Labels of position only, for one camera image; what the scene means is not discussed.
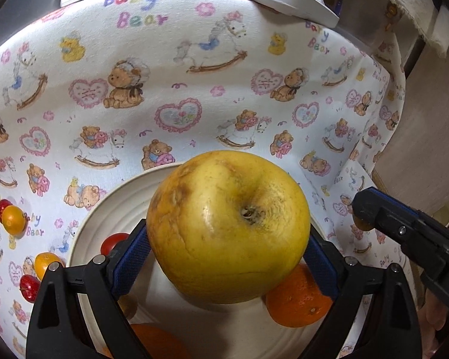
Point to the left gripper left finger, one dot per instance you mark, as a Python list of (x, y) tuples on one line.
[(58, 329)]

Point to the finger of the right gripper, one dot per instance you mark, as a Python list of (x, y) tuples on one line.
[(374, 205)]

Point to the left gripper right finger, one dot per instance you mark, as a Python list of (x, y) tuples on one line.
[(390, 328)]

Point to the large yellow apple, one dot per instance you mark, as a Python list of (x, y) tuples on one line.
[(227, 227)]

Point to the person's right hand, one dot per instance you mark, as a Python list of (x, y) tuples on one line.
[(431, 316)]

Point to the dark red cherry tomato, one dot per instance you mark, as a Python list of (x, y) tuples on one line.
[(29, 287)]

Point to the brown kiwi-like small fruit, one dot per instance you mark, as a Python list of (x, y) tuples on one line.
[(129, 305)]

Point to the large orange mandarin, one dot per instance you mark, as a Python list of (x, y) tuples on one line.
[(297, 301)]

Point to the orange cherry tomato behind apple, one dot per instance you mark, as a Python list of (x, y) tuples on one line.
[(13, 220)]

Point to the red cherry tomato behind apple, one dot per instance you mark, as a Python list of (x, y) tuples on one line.
[(4, 203)]

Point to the cream ceramic plate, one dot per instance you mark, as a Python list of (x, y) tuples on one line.
[(242, 330)]

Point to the baby bear print cloth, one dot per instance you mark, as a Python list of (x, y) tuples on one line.
[(102, 90)]

